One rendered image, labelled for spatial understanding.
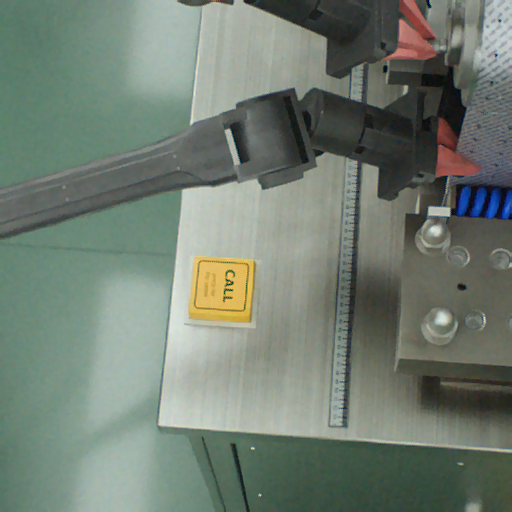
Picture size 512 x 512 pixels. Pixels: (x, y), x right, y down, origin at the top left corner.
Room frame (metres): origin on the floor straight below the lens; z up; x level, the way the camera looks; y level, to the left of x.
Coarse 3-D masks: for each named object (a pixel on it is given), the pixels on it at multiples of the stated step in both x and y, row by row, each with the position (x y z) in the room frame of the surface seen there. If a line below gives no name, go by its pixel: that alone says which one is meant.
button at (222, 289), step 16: (192, 272) 0.50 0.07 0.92; (208, 272) 0.50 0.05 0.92; (224, 272) 0.50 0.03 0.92; (240, 272) 0.50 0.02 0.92; (192, 288) 0.48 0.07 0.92; (208, 288) 0.48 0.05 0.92; (224, 288) 0.48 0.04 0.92; (240, 288) 0.48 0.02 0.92; (192, 304) 0.46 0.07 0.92; (208, 304) 0.46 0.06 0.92; (224, 304) 0.46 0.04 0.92; (240, 304) 0.46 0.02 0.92; (224, 320) 0.45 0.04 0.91; (240, 320) 0.44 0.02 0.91
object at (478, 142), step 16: (464, 128) 0.54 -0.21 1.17; (480, 128) 0.53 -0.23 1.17; (496, 128) 0.53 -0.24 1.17; (464, 144) 0.54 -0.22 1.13; (480, 144) 0.53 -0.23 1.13; (496, 144) 0.53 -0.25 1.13; (480, 160) 0.53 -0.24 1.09; (496, 160) 0.53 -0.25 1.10; (448, 176) 0.54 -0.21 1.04; (464, 176) 0.54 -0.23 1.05; (480, 176) 0.53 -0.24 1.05; (496, 176) 0.53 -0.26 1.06
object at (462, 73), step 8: (472, 0) 0.59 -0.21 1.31; (472, 8) 0.59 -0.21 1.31; (464, 16) 0.59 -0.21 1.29; (472, 16) 0.58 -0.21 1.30; (464, 24) 0.58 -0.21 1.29; (472, 24) 0.57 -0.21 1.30; (464, 32) 0.57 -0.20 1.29; (472, 32) 0.57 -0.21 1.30; (464, 40) 0.57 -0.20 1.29; (472, 40) 0.56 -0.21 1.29; (464, 48) 0.56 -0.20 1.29; (472, 48) 0.56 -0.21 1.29; (464, 56) 0.55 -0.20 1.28; (472, 56) 0.55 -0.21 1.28; (464, 64) 0.55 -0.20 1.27; (456, 72) 0.57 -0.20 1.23; (464, 72) 0.55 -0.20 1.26; (456, 80) 0.56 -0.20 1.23; (464, 80) 0.54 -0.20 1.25; (456, 88) 0.55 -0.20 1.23; (464, 88) 0.55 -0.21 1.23
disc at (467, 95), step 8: (480, 0) 0.59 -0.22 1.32; (480, 8) 0.58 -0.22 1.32; (480, 16) 0.57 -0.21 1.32; (480, 24) 0.57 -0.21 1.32; (480, 32) 0.56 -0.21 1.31; (480, 40) 0.55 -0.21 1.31; (480, 48) 0.55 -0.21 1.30; (472, 64) 0.55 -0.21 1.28; (472, 72) 0.54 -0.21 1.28; (472, 80) 0.53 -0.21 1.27; (472, 88) 0.53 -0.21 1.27; (464, 96) 0.54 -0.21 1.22; (472, 96) 0.53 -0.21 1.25; (464, 104) 0.53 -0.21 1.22
